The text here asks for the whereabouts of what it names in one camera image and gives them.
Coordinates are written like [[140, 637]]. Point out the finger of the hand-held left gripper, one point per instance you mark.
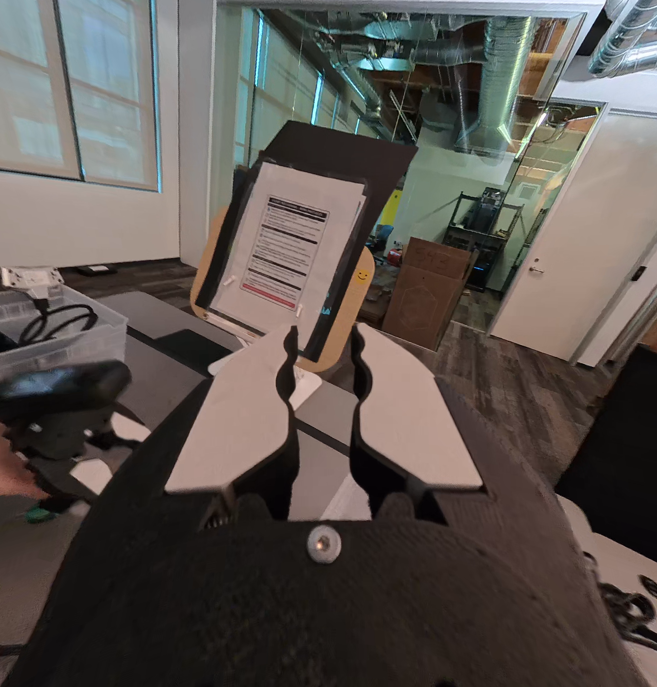
[[91, 476], [131, 429]]

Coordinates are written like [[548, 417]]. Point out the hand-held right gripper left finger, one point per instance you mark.
[[237, 424]]

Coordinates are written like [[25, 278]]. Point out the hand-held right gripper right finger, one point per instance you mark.
[[414, 429]]

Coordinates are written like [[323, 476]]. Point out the person's left hand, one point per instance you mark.
[[6, 467]]

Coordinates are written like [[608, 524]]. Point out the clear plastic storage bin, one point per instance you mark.
[[81, 349]]

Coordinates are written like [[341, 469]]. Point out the white stand base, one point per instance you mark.
[[304, 384]]

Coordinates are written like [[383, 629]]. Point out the white adapter device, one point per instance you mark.
[[30, 279]]

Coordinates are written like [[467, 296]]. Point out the brown cardboard box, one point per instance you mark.
[[425, 300]]

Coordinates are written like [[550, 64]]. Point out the light wooden rounded board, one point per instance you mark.
[[355, 306]]

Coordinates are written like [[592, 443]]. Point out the yellow smiley sticker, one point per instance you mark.
[[363, 275]]

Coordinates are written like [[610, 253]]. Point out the white printed instruction sheet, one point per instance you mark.
[[291, 241]]

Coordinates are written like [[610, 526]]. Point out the blue office chair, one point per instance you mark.
[[383, 236]]

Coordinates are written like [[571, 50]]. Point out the black shelving rack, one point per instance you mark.
[[486, 236]]

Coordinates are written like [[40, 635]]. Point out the large black object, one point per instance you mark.
[[623, 445]]

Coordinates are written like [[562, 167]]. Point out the white door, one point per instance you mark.
[[575, 241]]

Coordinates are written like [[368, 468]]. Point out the instruction sheet on black stand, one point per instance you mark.
[[339, 150]]

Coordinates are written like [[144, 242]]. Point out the large window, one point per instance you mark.
[[65, 80]]

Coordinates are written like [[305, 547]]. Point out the silver ventilation duct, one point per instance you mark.
[[634, 37], [494, 86]]

